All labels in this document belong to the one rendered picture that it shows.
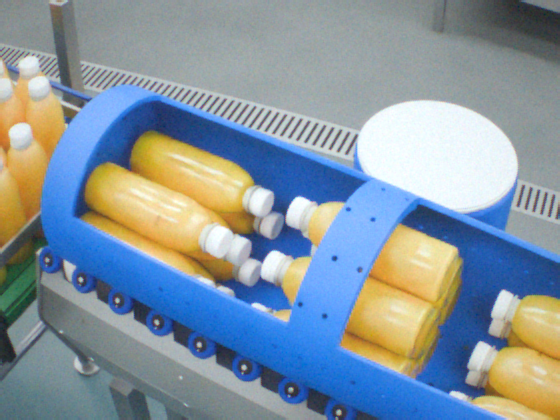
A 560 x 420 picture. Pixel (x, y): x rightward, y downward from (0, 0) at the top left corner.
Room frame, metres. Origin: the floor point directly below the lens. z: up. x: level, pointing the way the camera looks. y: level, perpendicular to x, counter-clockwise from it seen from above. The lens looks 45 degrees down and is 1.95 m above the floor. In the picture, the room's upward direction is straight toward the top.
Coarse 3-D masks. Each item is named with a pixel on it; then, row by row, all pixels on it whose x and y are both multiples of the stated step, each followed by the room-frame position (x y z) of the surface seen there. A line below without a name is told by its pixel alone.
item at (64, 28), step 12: (72, 0) 1.47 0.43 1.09; (60, 12) 1.44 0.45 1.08; (72, 12) 1.47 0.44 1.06; (60, 24) 1.44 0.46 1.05; (72, 24) 1.46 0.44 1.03; (60, 36) 1.45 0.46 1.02; (72, 36) 1.46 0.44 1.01; (60, 48) 1.45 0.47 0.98; (72, 48) 1.45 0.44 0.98; (60, 60) 1.45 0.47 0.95; (72, 60) 1.45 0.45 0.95; (60, 72) 1.46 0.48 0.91; (72, 72) 1.45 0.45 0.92; (72, 84) 1.44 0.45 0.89
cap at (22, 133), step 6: (12, 126) 1.02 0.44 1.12; (18, 126) 1.02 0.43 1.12; (24, 126) 1.02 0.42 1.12; (12, 132) 1.01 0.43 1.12; (18, 132) 1.01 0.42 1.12; (24, 132) 1.01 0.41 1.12; (30, 132) 1.01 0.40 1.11; (12, 138) 1.00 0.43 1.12; (18, 138) 0.99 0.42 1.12; (24, 138) 1.00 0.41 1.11; (30, 138) 1.01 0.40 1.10; (18, 144) 0.99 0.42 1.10; (24, 144) 1.00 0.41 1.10
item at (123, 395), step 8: (112, 384) 0.86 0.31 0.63; (120, 384) 0.86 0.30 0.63; (112, 392) 0.85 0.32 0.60; (120, 392) 0.84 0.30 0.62; (128, 392) 0.84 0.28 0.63; (136, 392) 0.86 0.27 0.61; (120, 400) 0.85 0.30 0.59; (128, 400) 0.83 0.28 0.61; (136, 400) 0.85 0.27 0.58; (144, 400) 0.87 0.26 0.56; (120, 408) 0.85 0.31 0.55; (128, 408) 0.84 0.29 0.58; (136, 408) 0.85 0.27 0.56; (144, 408) 0.86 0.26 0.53; (120, 416) 0.85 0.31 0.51; (128, 416) 0.84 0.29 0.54; (136, 416) 0.84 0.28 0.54; (144, 416) 0.86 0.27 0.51
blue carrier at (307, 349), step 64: (128, 128) 0.99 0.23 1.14; (192, 128) 1.01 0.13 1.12; (64, 192) 0.81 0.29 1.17; (320, 192) 0.90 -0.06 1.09; (384, 192) 0.76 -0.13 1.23; (64, 256) 0.80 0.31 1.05; (128, 256) 0.73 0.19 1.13; (256, 256) 0.88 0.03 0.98; (320, 256) 0.66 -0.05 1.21; (512, 256) 0.74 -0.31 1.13; (192, 320) 0.68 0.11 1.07; (256, 320) 0.63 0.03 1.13; (320, 320) 0.61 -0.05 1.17; (448, 320) 0.74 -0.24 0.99; (320, 384) 0.58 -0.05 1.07; (384, 384) 0.54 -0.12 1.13; (448, 384) 0.65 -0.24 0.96
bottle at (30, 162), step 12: (12, 144) 1.00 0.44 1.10; (36, 144) 1.02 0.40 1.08; (12, 156) 0.99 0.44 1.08; (24, 156) 0.99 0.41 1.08; (36, 156) 1.00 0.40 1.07; (12, 168) 0.98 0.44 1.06; (24, 168) 0.98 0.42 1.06; (36, 168) 0.99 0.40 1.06; (24, 180) 0.98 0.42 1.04; (36, 180) 0.98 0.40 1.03; (24, 192) 0.98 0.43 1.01; (36, 192) 0.98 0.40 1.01; (24, 204) 0.98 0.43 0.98; (36, 204) 0.98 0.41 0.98
